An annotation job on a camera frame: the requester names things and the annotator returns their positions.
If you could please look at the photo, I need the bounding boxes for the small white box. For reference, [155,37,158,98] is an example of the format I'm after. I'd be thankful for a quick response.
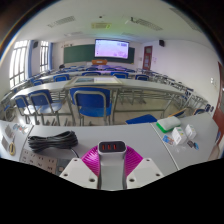
[171,126,188,146]
[184,123,198,141]

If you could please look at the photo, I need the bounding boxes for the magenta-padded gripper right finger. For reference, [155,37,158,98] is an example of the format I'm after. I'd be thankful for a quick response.
[125,149,165,190]

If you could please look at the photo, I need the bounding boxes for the tall bright window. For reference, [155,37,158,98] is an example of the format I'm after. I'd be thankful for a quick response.
[8,39,30,90]

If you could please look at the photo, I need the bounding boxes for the ceiling lights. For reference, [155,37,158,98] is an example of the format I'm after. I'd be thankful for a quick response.
[46,7,204,38]

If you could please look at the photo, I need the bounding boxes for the green and white box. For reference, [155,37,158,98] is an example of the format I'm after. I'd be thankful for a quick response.
[155,115,182,134]

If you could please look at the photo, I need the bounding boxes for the ceiling air vent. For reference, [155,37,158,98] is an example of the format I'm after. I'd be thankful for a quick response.
[91,21,113,30]

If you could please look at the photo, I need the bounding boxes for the narrow bright window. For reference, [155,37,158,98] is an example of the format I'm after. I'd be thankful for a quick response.
[38,40,50,73]

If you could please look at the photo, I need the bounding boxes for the bright projection screen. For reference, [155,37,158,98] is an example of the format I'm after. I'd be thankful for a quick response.
[94,38,131,60]

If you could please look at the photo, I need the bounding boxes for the green blackboard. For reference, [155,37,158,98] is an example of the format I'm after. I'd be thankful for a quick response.
[63,43,136,65]

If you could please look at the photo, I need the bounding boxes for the framed flat desk panel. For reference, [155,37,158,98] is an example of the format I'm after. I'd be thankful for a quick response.
[72,75,122,86]

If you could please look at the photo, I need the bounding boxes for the white charger block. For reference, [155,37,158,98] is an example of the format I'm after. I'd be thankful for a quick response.
[97,140,128,191]

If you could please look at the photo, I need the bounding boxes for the blue classroom chairs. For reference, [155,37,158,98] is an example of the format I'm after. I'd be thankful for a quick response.
[2,64,215,127]

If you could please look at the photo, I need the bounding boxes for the coiled black cable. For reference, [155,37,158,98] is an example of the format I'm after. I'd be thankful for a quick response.
[27,130,80,155]

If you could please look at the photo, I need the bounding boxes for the colourful small cards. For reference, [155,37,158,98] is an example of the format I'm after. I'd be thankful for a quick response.
[12,122,30,135]

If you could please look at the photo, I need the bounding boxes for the small dark card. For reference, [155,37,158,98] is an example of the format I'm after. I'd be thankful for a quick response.
[186,139,201,151]

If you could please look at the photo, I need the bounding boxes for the dark red door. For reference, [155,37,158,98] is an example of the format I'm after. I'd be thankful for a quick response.
[212,62,224,135]

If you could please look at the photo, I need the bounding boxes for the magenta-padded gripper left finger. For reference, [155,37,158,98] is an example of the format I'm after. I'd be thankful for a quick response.
[59,145,100,191]

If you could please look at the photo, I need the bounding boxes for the red door with window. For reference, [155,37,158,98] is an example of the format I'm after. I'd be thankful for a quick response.
[142,45,154,71]

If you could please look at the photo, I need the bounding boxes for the orange lectern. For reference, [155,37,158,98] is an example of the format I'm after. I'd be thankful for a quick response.
[91,58,109,66]

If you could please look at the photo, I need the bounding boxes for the grey classroom desks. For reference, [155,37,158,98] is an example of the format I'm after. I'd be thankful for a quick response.
[0,65,210,126]

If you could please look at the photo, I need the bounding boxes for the white card stand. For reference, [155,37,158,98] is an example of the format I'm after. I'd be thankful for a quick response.
[3,124,16,140]
[0,135,10,152]

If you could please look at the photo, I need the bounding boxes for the small blue card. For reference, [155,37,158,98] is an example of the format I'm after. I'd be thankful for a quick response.
[162,134,175,146]

